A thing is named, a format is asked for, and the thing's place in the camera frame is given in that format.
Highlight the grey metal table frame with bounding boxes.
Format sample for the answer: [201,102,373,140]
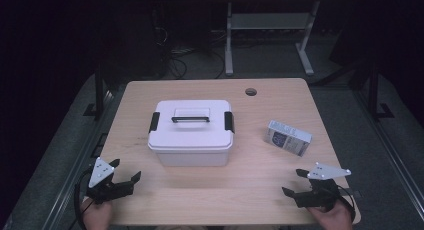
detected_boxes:
[223,0,321,77]

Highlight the white lid with black handle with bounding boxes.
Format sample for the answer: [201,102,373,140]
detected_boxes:
[147,99,236,154]

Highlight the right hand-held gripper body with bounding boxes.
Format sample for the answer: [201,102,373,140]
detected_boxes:
[295,162,352,212]

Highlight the white plastic storage box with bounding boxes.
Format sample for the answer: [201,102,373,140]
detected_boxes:
[155,146,232,168]

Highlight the aluminium floor rail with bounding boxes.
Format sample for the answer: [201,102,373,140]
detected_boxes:
[41,88,128,230]
[353,88,424,222]

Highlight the person's right hand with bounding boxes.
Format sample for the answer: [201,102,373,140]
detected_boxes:
[306,199,354,230]

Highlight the white and blue carton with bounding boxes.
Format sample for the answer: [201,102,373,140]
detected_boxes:
[264,119,313,158]

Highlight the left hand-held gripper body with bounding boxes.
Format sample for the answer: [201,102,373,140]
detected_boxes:
[85,157,135,205]

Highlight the black metal post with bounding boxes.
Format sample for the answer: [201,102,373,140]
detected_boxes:
[83,64,106,120]
[367,61,395,120]

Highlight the bundle of floor cables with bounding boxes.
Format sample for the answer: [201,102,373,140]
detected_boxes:
[151,9,228,80]

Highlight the person's left hand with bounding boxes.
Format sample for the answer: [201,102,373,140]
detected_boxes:
[79,199,114,230]

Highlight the left hand-held gripper cable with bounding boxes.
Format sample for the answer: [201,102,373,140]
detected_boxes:
[73,169,95,230]

